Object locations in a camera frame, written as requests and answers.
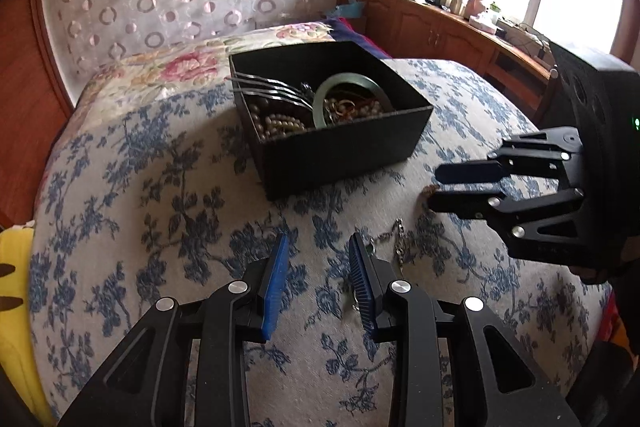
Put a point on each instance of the pink figurine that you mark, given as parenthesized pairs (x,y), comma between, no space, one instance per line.
(473,8)

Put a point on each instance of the yellow plush toy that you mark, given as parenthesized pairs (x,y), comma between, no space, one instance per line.
(17,351)

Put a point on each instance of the pink floral quilt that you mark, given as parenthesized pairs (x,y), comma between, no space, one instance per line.
(191,65)

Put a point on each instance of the black jewelry box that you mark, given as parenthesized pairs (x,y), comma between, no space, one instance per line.
(290,154)

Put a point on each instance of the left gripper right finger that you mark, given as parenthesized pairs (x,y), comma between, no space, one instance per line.
(494,380)

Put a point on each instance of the pale green jade bangle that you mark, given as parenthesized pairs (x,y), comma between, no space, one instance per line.
(348,97)

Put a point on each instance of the blue floral bedspread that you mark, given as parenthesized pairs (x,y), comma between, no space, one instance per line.
(164,201)

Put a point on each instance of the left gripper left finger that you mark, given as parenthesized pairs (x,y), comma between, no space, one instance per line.
(144,379)

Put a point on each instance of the navy blue blanket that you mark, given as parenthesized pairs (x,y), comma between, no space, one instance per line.
(342,30)

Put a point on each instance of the wooden sideboard cabinet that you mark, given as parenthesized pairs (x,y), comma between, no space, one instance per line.
(406,29)

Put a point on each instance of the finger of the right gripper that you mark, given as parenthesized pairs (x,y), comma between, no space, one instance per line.
(554,153)
(547,229)

